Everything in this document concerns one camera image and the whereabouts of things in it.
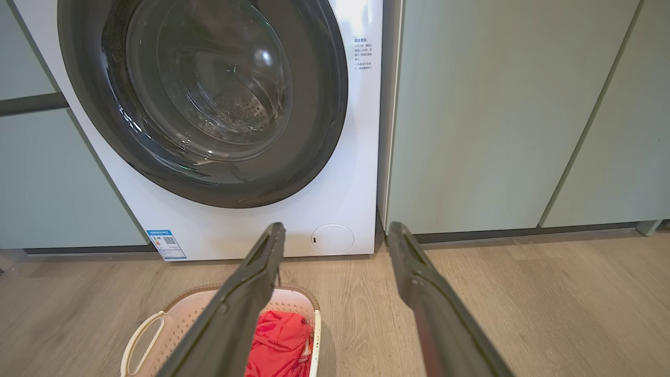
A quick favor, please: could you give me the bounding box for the pale green cabinet door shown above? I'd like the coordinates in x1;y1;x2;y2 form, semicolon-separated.
539;0;670;228
0;107;150;250
0;0;58;101
385;0;642;235

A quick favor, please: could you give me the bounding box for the white perforated laundry basket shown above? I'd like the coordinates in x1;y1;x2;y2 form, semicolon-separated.
120;284;321;377

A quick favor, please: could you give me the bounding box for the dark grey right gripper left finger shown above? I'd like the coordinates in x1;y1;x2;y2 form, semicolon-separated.
157;223;286;377

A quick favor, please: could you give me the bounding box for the round dark glass washer door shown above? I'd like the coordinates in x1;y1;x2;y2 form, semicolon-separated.
58;0;349;209

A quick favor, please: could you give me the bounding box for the printed warning text sticker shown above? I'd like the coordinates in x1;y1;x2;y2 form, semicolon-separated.
352;37;374;71

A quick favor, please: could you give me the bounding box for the red garment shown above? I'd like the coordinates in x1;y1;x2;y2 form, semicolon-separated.
244;310;314;377

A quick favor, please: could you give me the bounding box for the round white filter cover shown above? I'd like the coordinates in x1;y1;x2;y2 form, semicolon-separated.
311;224;355;256

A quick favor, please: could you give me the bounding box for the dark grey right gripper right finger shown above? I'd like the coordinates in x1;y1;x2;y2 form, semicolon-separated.
387;221;516;377

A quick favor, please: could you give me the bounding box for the blue energy label sticker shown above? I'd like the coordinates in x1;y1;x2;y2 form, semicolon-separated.
147;229;187;261

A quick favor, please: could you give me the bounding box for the white front-load washing machine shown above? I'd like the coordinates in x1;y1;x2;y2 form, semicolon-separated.
13;0;385;261

